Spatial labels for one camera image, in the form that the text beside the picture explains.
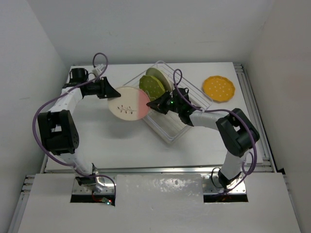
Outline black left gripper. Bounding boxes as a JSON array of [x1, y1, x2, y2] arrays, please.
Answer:
[[86, 78, 121, 100]]

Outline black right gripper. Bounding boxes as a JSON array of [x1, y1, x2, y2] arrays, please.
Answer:
[[148, 91, 181, 115]]

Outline green dotted plate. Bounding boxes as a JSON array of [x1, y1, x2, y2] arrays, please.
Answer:
[[138, 75, 166, 101]]

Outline cream and pink plate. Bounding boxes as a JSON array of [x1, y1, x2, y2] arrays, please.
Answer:
[[107, 86, 150, 121]]

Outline cream and green plate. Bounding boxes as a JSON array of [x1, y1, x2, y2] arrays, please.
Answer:
[[145, 67, 173, 92]]

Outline yellow dotted plate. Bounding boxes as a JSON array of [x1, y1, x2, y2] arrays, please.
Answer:
[[202, 76, 235, 102]]

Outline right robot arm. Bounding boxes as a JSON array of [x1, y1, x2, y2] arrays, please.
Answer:
[[147, 88, 260, 190]]

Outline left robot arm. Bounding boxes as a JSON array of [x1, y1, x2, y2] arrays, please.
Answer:
[[34, 65, 121, 193]]

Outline white front cover board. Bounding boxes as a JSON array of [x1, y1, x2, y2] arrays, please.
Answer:
[[19, 173, 300, 233]]

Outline white wire dish rack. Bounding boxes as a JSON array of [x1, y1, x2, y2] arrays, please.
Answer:
[[126, 60, 214, 144]]

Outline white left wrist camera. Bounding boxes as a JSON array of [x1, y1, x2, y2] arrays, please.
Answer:
[[92, 64, 107, 77]]

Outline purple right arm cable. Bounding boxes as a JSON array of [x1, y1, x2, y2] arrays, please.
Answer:
[[173, 68, 258, 195]]

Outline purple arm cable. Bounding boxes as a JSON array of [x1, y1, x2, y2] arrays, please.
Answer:
[[173, 68, 258, 195], [33, 52, 116, 204]]

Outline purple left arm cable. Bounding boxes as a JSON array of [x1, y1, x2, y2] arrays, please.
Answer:
[[33, 52, 116, 204]]

